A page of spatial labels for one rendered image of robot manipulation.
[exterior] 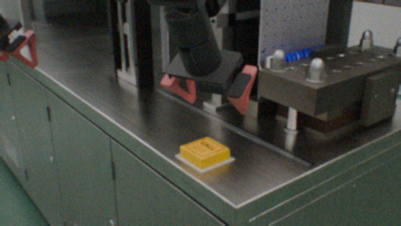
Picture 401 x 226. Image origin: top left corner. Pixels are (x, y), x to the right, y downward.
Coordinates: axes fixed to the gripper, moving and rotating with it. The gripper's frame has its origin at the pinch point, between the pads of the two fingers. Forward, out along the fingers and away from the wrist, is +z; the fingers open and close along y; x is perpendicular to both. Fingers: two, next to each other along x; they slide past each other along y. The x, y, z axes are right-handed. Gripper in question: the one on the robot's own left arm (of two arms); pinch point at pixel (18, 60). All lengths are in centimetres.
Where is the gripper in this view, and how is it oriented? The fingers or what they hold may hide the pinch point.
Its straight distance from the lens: 104.2
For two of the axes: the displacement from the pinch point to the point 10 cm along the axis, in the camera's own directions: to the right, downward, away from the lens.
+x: -4.4, 7.4, -5.0
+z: 2.5, 6.4, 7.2
